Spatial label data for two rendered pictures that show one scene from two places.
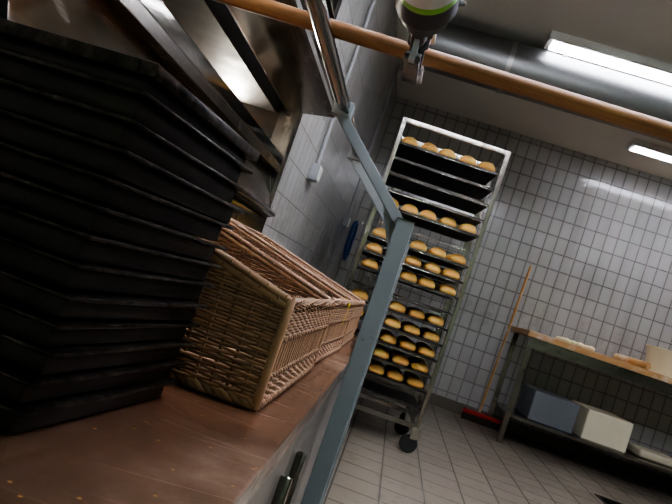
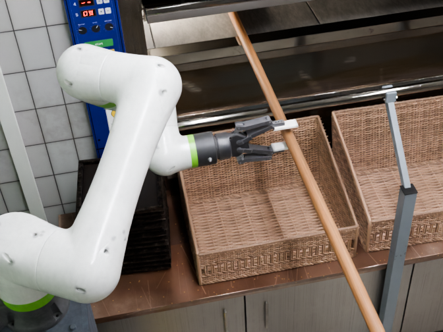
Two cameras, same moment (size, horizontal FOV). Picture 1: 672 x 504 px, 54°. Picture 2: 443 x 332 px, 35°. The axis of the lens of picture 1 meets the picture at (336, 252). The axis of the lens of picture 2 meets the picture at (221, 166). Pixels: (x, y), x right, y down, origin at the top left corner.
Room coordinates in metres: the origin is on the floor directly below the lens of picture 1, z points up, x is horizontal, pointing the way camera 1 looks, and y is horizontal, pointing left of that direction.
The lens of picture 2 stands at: (0.54, -1.45, 2.42)
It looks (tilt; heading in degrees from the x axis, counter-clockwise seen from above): 41 degrees down; 75
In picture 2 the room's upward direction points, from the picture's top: 4 degrees counter-clockwise
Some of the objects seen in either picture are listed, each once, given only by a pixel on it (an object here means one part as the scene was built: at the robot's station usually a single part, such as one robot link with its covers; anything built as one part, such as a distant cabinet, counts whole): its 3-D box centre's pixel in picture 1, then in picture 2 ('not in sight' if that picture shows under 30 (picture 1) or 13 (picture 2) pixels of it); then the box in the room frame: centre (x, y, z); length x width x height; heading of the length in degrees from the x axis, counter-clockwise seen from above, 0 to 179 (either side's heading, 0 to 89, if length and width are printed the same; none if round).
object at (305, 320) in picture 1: (190, 264); (262, 195); (1.14, 0.23, 0.72); 0.56 x 0.49 x 0.28; 173
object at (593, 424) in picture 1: (596, 424); not in sight; (5.40, -2.47, 0.35); 0.50 x 0.36 x 0.24; 175
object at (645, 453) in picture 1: (652, 455); not in sight; (5.34, -2.95, 0.27); 0.34 x 0.26 x 0.07; 90
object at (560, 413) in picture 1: (546, 407); not in sight; (5.44, -2.06, 0.35); 0.50 x 0.36 x 0.24; 173
